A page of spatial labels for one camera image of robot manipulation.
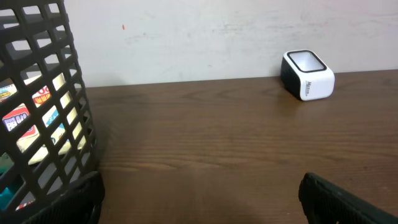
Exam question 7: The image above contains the yellow white snack bag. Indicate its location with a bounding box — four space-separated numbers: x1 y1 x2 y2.
0 73 86 166

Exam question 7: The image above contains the teal mouthwash bottle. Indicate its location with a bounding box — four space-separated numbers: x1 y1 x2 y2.
0 184 22 210

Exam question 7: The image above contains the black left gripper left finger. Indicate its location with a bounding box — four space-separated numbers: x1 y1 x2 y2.
22 171 105 224

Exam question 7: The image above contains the dark grey plastic basket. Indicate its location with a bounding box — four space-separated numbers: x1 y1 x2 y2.
1 0 98 223

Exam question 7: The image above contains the white barcode scanner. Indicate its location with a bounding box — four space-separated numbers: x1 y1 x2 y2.
280 49 335 101

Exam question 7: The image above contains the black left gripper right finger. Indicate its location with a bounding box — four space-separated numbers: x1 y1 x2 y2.
298 172 397 224

